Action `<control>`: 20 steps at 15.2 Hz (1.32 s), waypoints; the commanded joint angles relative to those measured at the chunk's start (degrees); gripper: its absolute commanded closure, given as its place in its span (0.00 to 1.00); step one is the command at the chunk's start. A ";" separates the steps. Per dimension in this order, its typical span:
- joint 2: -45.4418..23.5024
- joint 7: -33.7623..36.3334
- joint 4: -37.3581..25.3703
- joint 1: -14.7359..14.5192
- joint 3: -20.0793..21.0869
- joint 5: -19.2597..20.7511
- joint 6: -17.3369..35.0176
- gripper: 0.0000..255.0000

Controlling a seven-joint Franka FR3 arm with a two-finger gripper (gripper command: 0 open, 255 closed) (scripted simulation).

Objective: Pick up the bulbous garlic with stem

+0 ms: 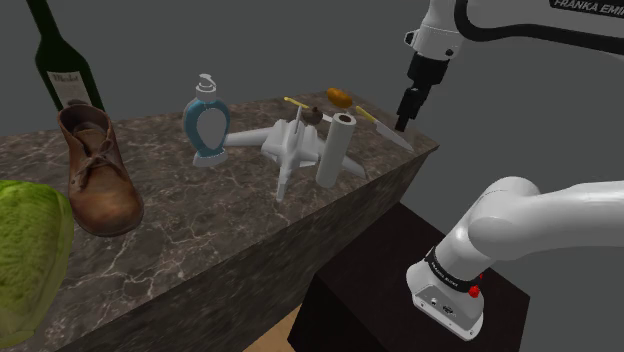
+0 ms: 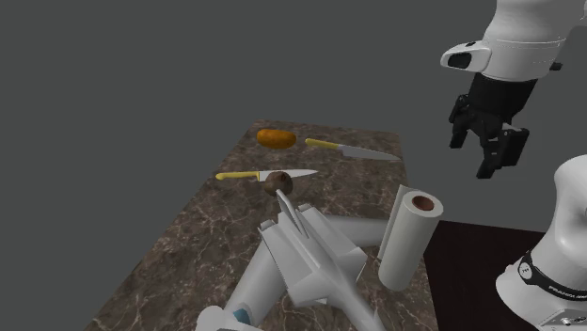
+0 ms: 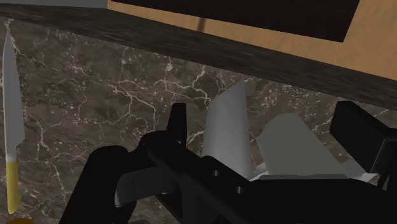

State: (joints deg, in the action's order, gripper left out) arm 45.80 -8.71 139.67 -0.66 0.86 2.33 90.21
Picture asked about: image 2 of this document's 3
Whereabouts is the yellow-handled kitchen knife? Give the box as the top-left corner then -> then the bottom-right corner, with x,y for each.
214,168 -> 320,183
304,137 -> 403,162

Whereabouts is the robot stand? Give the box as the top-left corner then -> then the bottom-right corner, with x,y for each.
421,219 -> 547,331

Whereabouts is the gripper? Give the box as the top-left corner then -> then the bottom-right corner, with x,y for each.
448,71 -> 539,181

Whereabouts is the white toy aircraft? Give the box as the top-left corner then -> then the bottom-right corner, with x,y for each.
194,187 -> 392,331

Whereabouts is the brown round fruit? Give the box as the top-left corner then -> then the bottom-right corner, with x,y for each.
263,171 -> 294,197

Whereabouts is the orange oval potato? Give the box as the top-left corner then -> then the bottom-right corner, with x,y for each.
256,128 -> 298,150

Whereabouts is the white paper towel roll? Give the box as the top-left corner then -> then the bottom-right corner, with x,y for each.
377,183 -> 445,292

